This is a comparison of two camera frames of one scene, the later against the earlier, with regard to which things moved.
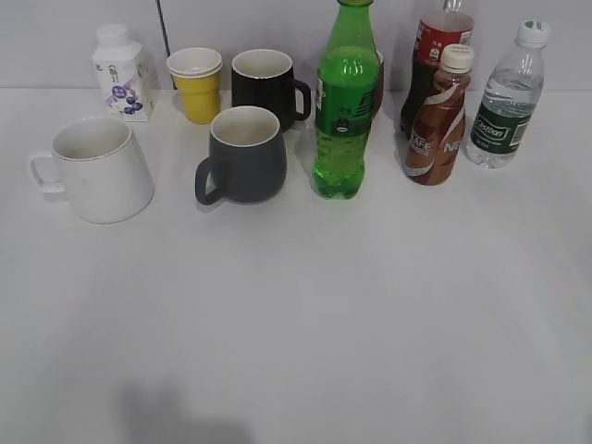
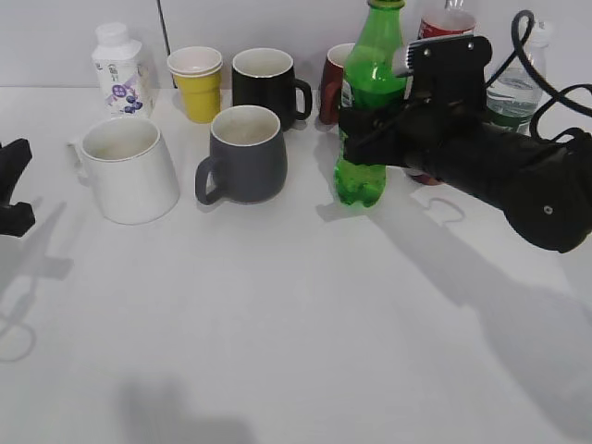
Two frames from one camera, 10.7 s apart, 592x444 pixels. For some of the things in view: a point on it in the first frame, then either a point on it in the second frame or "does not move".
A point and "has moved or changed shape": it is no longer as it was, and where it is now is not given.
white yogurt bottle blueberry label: (128, 79) does not move
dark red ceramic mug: (380, 91) to (331, 82)
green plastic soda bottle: (346, 97) to (376, 77)
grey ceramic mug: (248, 158) does not move
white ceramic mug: (96, 164) has moved or changed shape
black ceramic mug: (265, 79) does not move
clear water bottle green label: (511, 98) does not move
